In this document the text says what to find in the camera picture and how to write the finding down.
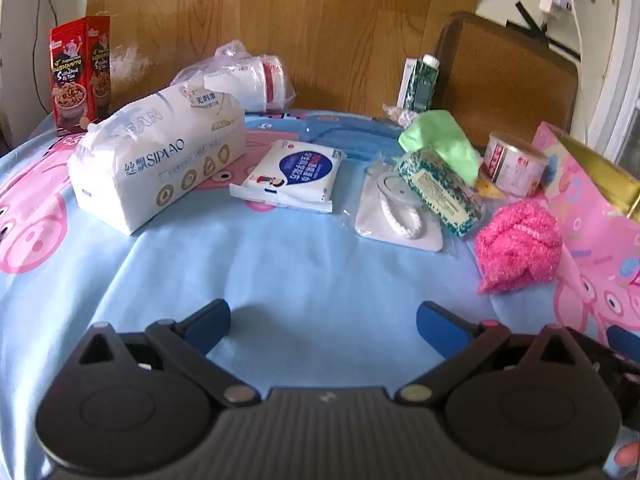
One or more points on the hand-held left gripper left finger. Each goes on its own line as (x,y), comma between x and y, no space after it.
(207,327)

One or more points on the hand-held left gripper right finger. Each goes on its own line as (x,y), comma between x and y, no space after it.
(435,325)

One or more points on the pink fluffy cloth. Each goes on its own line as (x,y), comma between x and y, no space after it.
(515,245)

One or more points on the green patterned tissue packet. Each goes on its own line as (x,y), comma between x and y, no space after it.
(440,190)

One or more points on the pink biscuit tin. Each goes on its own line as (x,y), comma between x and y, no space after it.
(590,240)

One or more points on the small white blue tissue pack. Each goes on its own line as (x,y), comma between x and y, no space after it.
(295,172)

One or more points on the light green cloth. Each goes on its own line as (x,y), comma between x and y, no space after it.
(435,132)

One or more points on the blue translucent glasses case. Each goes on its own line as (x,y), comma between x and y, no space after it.
(350,137)

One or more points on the blue printed blanket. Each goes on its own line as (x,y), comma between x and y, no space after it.
(300,270)

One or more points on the large white tissue pack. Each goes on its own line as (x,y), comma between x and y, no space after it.
(150,170)

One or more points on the red white tin can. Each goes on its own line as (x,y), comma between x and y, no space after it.
(510,170)

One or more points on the clear packet of cotton swabs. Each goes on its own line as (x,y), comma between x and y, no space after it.
(400,115)

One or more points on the dark green drink carton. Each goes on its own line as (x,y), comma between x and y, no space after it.
(425,85)

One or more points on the small white box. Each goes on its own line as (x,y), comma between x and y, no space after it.
(407,80)

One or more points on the plastic bag of paper cups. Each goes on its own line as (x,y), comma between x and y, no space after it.
(250,82)

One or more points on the brown woven chair seat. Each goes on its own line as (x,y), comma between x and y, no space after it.
(500,75)

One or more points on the red snack box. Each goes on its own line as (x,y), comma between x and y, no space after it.
(75,80)

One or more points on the long black tape strip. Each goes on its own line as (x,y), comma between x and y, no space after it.
(550,35)

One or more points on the wood pattern sheet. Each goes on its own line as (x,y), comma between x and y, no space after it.
(300,20)

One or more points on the white window frame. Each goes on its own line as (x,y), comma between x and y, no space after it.
(615,85)

